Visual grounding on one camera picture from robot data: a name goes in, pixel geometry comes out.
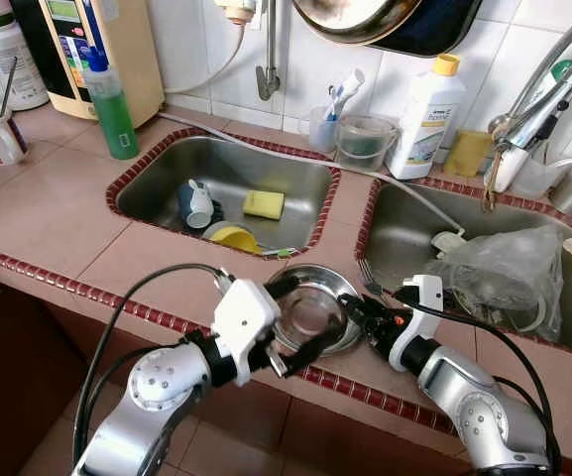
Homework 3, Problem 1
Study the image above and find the chrome flexible sink faucet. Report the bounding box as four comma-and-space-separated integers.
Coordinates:
484, 0, 572, 209

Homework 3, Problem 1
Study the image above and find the white detergent bottle yellow cap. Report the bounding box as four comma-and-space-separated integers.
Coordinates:
388, 54, 467, 181

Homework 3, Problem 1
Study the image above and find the translucent toothbrush cup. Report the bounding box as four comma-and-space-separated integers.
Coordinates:
308, 104, 344, 153

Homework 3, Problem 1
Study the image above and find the large white plastic jar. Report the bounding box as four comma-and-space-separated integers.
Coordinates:
0, 0, 49, 112

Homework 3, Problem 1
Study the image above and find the bright yellow sponge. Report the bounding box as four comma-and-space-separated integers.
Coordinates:
242, 188, 286, 221

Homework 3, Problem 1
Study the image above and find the large steel sink basin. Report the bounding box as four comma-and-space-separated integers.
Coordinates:
368, 181, 572, 353

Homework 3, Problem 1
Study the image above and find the hanging black pan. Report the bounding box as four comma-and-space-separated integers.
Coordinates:
385, 0, 483, 56

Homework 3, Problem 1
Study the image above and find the green dish soap bottle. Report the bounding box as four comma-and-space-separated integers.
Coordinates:
82, 45, 141, 162

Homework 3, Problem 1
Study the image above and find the chrome wall tap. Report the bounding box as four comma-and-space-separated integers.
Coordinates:
256, 0, 282, 102

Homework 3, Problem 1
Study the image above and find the dark blue mug white handle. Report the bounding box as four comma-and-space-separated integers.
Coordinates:
176, 178, 225, 231

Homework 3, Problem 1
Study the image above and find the clear crumpled plastic bag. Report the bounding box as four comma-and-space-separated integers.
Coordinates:
439, 226, 564, 343

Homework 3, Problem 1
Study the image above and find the stainless steel bowl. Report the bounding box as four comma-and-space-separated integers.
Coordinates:
271, 265, 364, 356

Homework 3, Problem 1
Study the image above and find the hanging steel wok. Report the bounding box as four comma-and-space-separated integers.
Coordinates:
290, 0, 425, 46

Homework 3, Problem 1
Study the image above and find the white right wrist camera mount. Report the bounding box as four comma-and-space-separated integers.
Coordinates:
390, 275, 445, 373

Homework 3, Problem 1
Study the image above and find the white toothbrush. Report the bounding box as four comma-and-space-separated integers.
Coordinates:
325, 67, 366, 122

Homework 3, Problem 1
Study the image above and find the white wall cord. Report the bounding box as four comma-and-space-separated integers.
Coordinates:
165, 0, 259, 98

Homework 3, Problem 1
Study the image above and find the clear plastic cup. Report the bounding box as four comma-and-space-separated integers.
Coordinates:
509, 149, 559, 197

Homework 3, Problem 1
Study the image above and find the yellow plastic bowl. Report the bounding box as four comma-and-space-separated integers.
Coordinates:
209, 225, 262, 256

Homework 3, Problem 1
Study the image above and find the beige water ionizer appliance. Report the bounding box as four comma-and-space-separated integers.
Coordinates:
13, 0, 166, 128

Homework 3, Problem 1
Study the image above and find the small steel sink basin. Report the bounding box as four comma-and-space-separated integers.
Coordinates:
115, 136, 334, 257

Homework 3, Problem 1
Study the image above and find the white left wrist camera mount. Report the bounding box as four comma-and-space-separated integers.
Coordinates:
211, 278, 282, 360

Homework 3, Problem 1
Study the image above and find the white water hose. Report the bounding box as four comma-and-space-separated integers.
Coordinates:
157, 112, 470, 254

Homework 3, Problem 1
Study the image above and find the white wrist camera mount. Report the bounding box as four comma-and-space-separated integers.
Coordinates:
390, 275, 445, 373
211, 278, 282, 360

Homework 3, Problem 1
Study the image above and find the small white bowl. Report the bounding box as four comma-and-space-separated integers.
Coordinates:
202, 220, 232, 241

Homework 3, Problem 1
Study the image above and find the clear plastic pail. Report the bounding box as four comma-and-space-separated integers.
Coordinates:
337, 114, 400, 170

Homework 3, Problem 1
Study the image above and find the mustard yellow sponge cloth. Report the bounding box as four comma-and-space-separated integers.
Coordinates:
444, 129, 493, 178

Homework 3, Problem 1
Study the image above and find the metal spoon in mug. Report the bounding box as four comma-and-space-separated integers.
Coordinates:
1, 57, 19, 118

